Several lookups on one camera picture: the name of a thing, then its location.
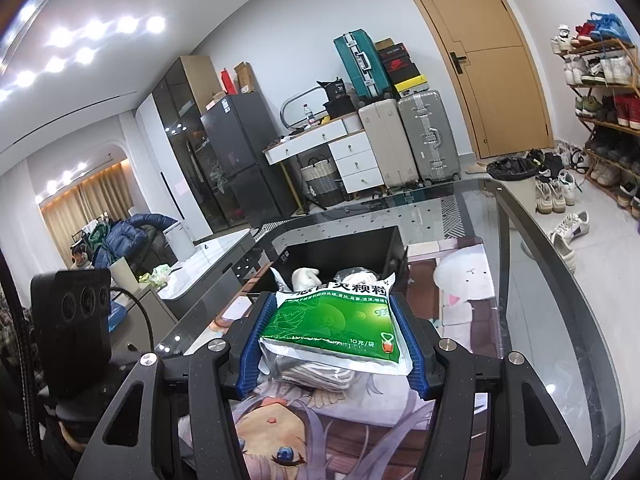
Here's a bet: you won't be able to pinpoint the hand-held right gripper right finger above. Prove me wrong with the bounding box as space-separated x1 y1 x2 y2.
389 290 583 480

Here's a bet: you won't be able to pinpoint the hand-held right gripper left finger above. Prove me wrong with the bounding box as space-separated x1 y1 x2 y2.
75 290 281 480

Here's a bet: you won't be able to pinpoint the green medicine packet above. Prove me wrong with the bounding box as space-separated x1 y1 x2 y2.
257 272 414 376

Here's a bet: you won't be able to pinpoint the white plush toy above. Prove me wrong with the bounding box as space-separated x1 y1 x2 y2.
291 267 324 293

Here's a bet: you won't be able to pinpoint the clear bag of white cords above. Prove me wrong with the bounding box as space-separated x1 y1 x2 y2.
332 267 386 287

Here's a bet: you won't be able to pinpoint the black cardboard box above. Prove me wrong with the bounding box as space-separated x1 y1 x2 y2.
270 225 408 301

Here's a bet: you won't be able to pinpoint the printed desk mat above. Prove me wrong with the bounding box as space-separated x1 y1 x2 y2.
177 237 501 480

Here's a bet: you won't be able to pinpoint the green white plastic bag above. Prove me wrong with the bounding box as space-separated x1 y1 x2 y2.
140 265 174 289

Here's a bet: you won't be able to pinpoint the blue puffer jacket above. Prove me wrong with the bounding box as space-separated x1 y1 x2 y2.
92 214 179 269

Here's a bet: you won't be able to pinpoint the beige curtains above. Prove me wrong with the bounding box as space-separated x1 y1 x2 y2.
42 162 136 271

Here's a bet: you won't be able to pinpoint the white container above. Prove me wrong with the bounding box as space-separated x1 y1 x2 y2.
162 222 196 261

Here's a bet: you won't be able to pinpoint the wicker basket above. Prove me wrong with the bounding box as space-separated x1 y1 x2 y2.
300 156 343 199

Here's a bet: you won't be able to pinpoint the white sneaker dark stripe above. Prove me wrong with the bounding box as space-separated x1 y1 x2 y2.
547 210 591 274

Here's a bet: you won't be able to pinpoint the dark grey refrigerator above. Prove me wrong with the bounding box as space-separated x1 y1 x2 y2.
200 91 298 228

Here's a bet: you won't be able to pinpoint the white dresser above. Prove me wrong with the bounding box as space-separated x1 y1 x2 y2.
263 115 386 196

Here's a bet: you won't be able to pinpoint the white sneaker pair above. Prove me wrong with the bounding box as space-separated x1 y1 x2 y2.
535 170 582 216

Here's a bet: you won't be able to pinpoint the beige suitcase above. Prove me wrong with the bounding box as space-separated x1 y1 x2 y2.
357 99 418 191

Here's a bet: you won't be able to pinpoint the dark glass cabinet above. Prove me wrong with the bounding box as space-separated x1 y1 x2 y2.
151 55 236 241

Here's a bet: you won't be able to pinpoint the silver suitcase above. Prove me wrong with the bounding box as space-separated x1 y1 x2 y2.
397 89 462 184

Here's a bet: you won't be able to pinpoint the pile of dark shoes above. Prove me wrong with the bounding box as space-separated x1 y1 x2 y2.
522 147 587 177

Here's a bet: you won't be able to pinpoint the yellow black box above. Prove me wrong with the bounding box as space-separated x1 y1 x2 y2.
392 76 429 97

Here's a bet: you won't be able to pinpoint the black bag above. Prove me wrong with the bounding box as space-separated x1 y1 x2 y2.
316 77 359 116

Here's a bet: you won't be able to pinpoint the tall cardboard box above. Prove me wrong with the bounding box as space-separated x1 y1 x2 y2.
234 61 256 95

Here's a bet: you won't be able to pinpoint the black shoe box red logo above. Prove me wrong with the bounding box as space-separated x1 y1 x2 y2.
382 56 417 75

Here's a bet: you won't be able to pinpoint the teal suitcase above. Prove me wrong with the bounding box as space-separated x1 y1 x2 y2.
333 28 386 101

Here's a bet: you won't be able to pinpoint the wooden shoe rack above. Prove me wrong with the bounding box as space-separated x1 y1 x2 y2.
552 12 640 213

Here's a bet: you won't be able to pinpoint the wooden door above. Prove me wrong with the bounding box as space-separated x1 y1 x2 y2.
392 0 556 161

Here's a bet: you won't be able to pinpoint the rows of shoes on rack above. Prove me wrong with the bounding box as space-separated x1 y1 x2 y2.
551 22 640 211

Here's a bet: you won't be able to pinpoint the blue mesh bag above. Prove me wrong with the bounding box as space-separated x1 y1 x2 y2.
585 12 631 41

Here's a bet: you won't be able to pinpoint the black cable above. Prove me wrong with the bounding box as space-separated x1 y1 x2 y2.
110 286 155 353

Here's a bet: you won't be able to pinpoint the oval metal frame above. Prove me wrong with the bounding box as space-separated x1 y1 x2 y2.
281 85 333 131

